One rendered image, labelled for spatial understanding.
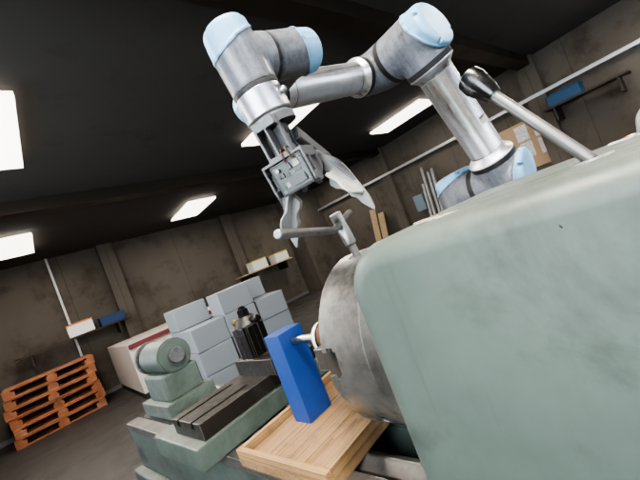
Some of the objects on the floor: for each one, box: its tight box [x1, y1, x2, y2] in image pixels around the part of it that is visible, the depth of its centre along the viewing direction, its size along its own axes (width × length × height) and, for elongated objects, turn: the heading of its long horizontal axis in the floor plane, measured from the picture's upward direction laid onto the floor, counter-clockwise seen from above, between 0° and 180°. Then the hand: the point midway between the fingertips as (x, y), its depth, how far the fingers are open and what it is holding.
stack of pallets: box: [1, 354, 108, 451], centre depth 611 cm, size 134×95×95 cm
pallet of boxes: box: [164, 276, 294, 385], centre depth 426 cm, size 124×81×120 cm, turn 42°
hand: (335, 229), depth 57 cm, fingers open, 14 cm apart
